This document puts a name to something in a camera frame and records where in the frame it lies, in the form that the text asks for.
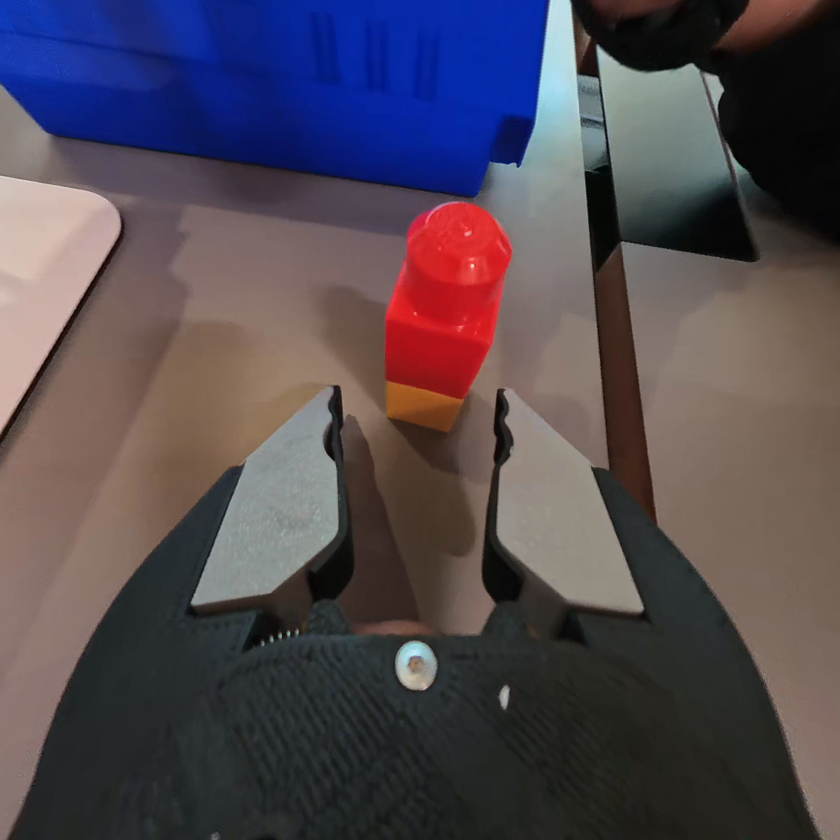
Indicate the person's black clothed torso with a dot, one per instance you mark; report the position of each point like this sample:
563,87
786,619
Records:
787,131

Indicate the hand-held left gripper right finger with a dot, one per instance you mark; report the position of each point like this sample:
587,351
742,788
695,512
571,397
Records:
558,531

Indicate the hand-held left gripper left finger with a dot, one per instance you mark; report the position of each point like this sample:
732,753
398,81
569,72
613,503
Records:
275,525

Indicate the black flat panel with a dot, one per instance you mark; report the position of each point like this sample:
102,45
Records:
669,197

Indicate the blue plastic bin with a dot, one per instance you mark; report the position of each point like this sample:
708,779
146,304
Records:
229,85

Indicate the red mega block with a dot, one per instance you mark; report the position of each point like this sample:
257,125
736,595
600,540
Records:
439,341

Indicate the orange mega block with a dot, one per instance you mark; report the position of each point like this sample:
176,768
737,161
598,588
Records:
420,410

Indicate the person's right hand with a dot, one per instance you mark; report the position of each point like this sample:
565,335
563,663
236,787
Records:
787,19

